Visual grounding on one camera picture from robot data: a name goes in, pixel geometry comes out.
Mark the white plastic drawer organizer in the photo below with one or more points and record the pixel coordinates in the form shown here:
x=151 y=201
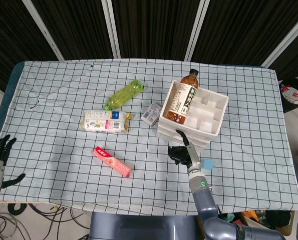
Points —
x=209 y=110

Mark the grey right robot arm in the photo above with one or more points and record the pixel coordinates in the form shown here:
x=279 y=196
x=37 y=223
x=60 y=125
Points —
x=206 y=200

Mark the small blue white carton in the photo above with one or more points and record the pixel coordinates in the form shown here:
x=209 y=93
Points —
x=151 y=113

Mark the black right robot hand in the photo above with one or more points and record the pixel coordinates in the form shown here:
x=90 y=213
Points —
x=193 y=157

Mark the brown tea bottle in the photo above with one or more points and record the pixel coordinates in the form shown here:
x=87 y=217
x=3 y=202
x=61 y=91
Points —
x=183 y=100

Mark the white snack package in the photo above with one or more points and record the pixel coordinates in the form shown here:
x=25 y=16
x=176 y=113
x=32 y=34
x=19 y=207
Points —
x=103 y=122

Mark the grey robot torso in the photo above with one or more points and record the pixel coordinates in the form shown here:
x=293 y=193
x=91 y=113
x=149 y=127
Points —
x=138 y=227

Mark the clear plastic drawer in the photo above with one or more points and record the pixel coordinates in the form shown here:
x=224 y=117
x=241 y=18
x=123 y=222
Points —
x=168 y=130
x=168 y=138

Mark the empty green plastic bottle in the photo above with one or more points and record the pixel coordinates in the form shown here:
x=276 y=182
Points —
x=123 y=95

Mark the black bag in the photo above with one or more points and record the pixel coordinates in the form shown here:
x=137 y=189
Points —
x=294 y=95

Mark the white partition post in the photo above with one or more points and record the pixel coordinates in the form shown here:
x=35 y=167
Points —
x=111 y=30
x=196 y=30
x=44 y=32
x=286 y=42

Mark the pink toothpaste box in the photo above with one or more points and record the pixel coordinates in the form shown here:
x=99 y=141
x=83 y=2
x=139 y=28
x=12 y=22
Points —
x=111 y=162

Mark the light blue cube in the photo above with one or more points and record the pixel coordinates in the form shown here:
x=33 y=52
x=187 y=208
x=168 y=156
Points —
x=207 y=165

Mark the checked white tablecloth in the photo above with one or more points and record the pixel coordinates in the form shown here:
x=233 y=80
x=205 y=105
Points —
x=63 y=155

